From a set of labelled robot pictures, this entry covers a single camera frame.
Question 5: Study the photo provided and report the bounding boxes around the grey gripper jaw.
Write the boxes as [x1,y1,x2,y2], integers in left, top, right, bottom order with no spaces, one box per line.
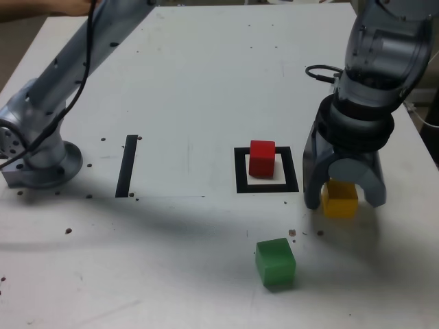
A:
[328,152,388,208]

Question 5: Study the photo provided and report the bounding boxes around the yellow cube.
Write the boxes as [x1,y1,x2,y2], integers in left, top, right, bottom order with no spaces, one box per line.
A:
[321,178,359,219]

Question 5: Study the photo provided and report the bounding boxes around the black tape square outline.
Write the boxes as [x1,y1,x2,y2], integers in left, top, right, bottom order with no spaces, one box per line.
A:
[233,146,300,194]

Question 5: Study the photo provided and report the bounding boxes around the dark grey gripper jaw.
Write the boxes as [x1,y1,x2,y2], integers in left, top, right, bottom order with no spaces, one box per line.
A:
[302,119,336,210]

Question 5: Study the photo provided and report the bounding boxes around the person's hand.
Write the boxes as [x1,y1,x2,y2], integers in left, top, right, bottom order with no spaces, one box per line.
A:
[51,0,101,17]

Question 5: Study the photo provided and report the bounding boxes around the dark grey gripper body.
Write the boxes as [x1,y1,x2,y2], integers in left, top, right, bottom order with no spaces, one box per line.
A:
[334,147,381,162]

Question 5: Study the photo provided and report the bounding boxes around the green cube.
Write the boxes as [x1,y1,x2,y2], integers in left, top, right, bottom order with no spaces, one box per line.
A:
[254,237,297,287]

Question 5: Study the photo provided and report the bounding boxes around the white cable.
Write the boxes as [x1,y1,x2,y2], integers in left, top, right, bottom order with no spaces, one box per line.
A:
[403,50,439,128]

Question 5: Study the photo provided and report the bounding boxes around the black tape strip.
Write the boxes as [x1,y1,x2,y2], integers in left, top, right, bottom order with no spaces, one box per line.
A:
[115,134,138,199]

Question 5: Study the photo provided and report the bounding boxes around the red cube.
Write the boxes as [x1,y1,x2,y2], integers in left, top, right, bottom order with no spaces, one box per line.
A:
[248,139,276,180]

